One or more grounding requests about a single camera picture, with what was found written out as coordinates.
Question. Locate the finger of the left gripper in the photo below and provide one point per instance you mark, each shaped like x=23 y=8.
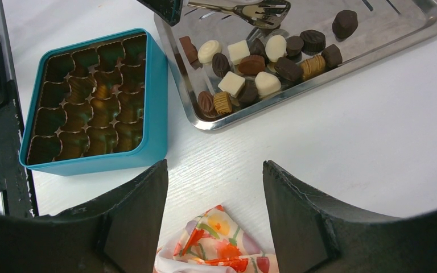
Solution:
x=168 y=10

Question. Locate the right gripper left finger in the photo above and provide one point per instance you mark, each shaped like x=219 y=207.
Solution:
x=117 y=231

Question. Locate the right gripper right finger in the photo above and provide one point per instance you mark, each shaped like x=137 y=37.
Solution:
x=315 y=232

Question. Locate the metal serving tongs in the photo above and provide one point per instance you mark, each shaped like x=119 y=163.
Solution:
x=252 y=11

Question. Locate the teal chocolate box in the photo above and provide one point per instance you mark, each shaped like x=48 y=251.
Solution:
x=99 y=105

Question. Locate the floral cloth bag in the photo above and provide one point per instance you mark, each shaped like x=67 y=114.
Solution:
x=213 y=242

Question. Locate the pile of assorted chocolates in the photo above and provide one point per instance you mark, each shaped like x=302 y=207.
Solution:
x=234 y=65

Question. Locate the silver metal tray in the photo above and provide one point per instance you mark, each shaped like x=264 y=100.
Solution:
x=364 y=31

